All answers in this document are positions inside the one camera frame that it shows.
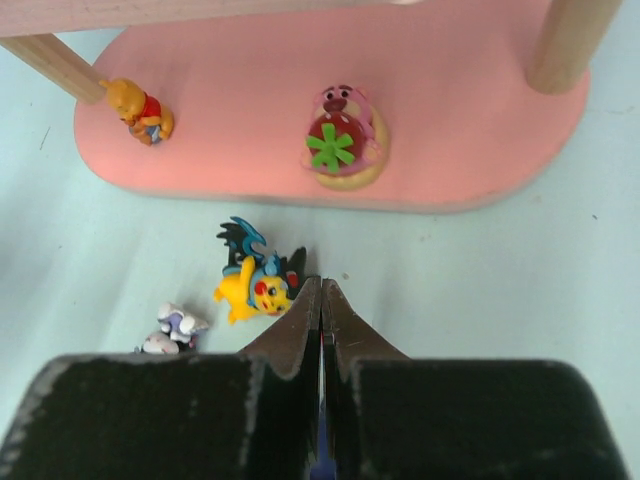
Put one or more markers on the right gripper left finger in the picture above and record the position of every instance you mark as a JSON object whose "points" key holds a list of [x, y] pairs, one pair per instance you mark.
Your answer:
{"points": [[247, 415]]}

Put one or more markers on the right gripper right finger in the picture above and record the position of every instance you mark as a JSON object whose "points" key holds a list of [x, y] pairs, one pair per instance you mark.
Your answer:
{"points": [[394, 417]]}

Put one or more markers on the black purple-bow imp figurine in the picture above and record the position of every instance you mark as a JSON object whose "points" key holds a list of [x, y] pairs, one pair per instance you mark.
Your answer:
{"points": [[178, 332]]}

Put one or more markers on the pink bear strawberry figurine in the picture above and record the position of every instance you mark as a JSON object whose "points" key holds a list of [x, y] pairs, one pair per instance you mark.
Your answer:
{"points": [[347, 144]]}

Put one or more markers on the pink three-tier shelf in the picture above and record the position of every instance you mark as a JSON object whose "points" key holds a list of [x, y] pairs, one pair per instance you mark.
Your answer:
{"points": [[478, 96]]}

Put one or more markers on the yellow mouse dragon-costume figurine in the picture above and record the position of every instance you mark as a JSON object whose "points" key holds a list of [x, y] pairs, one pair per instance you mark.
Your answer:
{"points": [[254, 282]]}

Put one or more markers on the yellow bear figurine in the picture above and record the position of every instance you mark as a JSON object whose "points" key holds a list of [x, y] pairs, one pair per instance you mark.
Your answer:
{"points": [[148, 120]]}

